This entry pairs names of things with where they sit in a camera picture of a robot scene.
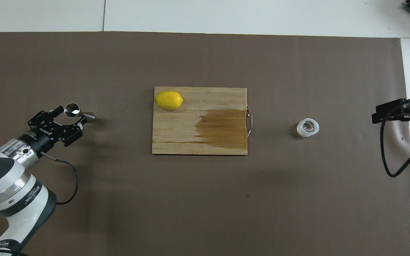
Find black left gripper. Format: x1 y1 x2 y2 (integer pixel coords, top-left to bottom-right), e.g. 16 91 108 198
19 106 87 154

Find steel double jigger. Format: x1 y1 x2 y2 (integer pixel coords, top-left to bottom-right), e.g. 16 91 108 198
64 103 96 124

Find clear textured glass cup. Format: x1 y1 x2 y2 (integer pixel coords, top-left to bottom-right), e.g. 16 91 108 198
296 118 320 138

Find brown paper table mat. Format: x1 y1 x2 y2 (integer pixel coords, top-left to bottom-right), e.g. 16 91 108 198
0 31 410 256

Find yellow lemon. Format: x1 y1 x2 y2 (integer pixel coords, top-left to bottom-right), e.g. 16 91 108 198
155 91 184 110

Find wooden cutting board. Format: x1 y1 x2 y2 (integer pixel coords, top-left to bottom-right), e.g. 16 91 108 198
152 86 253 156

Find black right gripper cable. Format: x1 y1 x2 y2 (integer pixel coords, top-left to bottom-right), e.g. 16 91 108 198
380 95 410 178

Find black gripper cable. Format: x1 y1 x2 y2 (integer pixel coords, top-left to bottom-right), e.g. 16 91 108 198
380 95 410 178
41 152 80 205

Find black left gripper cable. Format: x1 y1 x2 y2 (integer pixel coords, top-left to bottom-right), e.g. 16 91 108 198
41 152 80 205

